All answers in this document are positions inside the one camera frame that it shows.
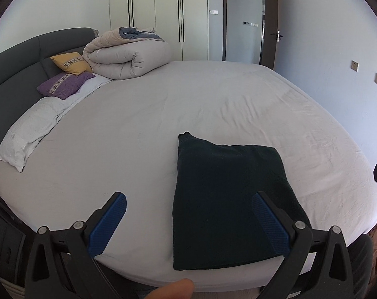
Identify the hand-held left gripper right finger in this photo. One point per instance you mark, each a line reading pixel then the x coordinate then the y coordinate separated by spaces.
pixel 269 224

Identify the yellow cushion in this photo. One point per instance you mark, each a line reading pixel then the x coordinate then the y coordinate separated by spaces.
pixel 71 64

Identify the grey padded headboard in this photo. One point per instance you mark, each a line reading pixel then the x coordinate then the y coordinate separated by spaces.
pixel 14 68

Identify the purple cushion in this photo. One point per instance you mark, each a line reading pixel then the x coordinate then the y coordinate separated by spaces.
pixel 64 85

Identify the person's left hand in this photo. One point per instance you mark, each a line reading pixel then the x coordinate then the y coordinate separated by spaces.
pixel 172 289

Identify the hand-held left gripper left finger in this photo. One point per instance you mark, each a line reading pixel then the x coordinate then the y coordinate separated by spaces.
pixel 109 221

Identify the person's grey trouser leg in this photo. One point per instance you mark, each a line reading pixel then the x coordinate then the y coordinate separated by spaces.
pixel 361 264

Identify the dark green sweater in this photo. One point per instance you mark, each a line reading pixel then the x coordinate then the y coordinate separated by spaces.
pixel 222 193

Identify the folded beige duvet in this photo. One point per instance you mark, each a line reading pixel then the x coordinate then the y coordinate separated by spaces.
pixel 129 59

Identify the white wardrobe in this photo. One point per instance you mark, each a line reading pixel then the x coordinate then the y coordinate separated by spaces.
pixel 163 6

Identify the bed with white sheet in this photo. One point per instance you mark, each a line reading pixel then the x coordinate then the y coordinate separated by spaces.
pixel 176 99

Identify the dark door frame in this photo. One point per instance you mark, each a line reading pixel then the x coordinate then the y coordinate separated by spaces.
pixel 224 21

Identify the white pillow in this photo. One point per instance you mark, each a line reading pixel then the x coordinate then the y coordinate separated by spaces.
pixel 26 130

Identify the brown door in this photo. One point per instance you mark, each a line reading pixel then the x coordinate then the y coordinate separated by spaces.
pixel 270 12

